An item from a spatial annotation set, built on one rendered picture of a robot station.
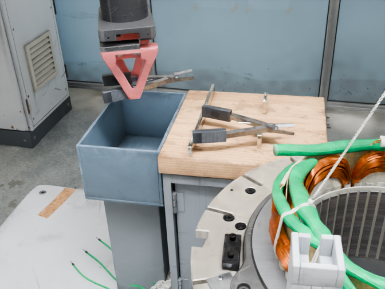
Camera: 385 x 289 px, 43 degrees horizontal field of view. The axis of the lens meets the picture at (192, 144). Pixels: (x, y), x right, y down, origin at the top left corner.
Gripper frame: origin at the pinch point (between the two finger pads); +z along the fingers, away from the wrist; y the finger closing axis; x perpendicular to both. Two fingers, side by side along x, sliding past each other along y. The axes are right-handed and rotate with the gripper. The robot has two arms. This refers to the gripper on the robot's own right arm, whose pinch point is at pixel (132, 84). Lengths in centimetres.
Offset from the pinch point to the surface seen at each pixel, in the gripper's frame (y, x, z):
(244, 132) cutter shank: 11.2, 12.4, 2.6
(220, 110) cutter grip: 6.1, 10.5, 2.1
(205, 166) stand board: 12.7, 7.3, 5.7
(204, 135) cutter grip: 11.2, 7.5, 2.4
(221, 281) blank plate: 34.0, 4.6, 1.9
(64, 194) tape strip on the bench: -23.8, -16.0, 33.2
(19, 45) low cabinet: -185, -51, 55
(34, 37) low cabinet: -198, -46, 55
